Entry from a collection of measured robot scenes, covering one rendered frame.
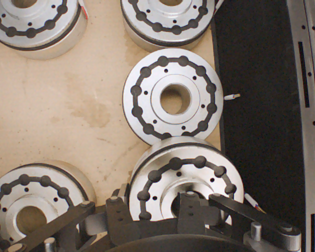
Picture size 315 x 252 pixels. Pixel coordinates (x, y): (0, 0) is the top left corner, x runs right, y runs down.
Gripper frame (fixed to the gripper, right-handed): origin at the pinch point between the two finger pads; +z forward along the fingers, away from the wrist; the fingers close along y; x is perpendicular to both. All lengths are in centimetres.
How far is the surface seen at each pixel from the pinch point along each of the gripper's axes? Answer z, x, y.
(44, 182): 1.2, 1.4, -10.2
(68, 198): 1.1, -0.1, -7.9
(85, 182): 2.9, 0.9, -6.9
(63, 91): 4.1, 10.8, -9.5
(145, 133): 1.6, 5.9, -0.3
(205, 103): 1.0, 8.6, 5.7
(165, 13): 0.8, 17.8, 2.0
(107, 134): 4.2, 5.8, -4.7
